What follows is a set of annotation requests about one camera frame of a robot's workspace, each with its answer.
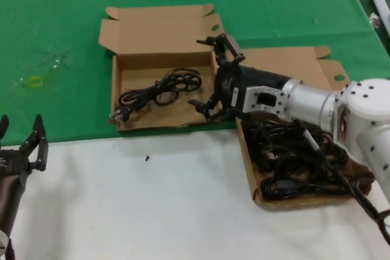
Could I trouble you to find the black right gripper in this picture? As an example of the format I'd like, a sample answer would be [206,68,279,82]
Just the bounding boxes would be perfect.
[188,33,290,122]

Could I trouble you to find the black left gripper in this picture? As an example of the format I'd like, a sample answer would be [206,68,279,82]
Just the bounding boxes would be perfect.
[0,113,49,233]

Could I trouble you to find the open cardboard box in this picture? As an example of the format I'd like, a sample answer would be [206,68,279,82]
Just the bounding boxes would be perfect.
[225,46,375,212]

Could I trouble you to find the cardboard box with torn rim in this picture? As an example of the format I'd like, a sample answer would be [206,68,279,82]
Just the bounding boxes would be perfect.
[97,3,226,133]

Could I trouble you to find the clear tape scraps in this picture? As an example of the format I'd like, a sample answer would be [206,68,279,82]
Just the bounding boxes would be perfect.
[39,48,73,71]

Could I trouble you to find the green table cloth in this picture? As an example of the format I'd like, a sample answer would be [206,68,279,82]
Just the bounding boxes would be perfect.
[0,0,390,145]

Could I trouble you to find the white tube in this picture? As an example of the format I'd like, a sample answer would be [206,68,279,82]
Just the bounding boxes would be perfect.
[370,0,390,40]

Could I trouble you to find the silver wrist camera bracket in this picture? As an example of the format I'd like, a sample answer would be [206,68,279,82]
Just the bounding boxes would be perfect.
[243,85,289,120]

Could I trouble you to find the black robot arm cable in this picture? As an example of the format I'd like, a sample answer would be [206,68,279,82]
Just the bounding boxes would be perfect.
[297,119,390,247]

